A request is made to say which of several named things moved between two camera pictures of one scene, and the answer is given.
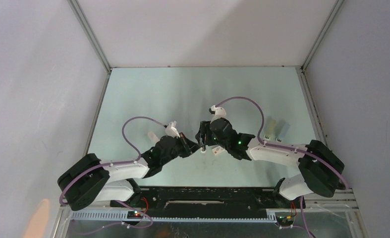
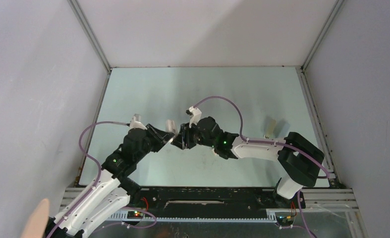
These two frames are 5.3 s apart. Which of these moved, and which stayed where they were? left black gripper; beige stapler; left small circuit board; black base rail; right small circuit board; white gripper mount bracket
Moved: left black gripper; white gripper mount bracket
Stayed: left small circuit board; black base rail; right small circuit board; beige stapler
